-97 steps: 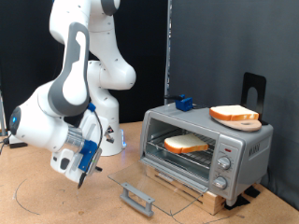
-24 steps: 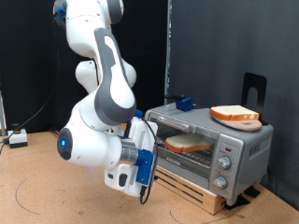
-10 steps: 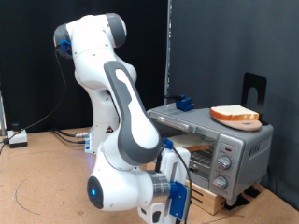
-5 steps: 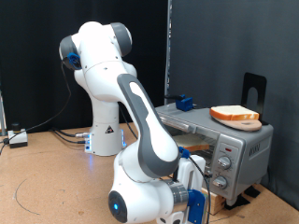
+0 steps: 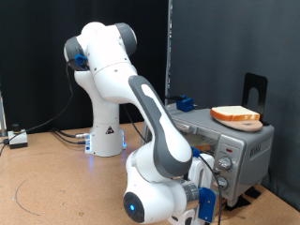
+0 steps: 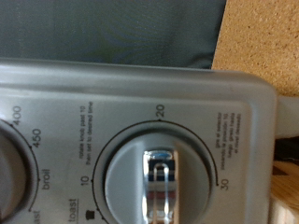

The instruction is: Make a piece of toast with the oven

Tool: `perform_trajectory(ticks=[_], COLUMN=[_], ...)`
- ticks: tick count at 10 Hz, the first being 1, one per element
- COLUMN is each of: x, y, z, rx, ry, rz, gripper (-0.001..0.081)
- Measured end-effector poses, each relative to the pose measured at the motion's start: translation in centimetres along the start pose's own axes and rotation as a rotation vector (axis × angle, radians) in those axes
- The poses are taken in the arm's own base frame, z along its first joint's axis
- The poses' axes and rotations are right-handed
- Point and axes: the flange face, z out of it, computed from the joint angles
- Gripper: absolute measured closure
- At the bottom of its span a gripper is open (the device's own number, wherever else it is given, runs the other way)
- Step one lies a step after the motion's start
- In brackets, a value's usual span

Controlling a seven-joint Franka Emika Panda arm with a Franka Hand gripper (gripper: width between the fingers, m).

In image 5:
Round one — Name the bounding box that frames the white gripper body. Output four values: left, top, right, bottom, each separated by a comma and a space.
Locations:
187, 153, 217, 189

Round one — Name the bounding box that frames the silver oven knob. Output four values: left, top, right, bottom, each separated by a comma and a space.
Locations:
217, 176, 230, 191
217, 157, 233, 172

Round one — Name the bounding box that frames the silver toaster oven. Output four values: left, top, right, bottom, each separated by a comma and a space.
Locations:
141, 103, 276, 208

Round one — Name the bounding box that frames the black foam pad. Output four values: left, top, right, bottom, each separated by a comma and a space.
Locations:
244, 187, 263, 200
225, 195, 252, 212

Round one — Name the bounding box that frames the black metal bookend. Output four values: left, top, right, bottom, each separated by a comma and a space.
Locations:
242, 72, 270, 127

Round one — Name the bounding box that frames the dark grey backdrop curtain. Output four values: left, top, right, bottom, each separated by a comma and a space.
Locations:
170, 0, 300, 212

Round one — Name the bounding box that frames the emergency stop button box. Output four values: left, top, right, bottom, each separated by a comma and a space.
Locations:
7, 123, 29, 150

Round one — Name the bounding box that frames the black backdrop curtain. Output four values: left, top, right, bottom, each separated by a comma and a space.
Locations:
0, 0, 170, 135

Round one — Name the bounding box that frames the wrist camera with blue bracket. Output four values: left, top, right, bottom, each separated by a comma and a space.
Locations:
198, 187, 217, 224

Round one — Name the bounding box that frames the black cable with metal connector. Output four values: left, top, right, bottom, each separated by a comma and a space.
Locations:
50, 127, 92, 140

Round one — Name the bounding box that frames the black base cable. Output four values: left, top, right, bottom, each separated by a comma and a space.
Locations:
52, 130, 88, 145

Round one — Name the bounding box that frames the black camera cable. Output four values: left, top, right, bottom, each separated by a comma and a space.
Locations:
0, 60, 223, 225

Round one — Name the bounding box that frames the metal frame post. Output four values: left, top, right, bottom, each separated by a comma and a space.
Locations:
0, 90, 8, 137

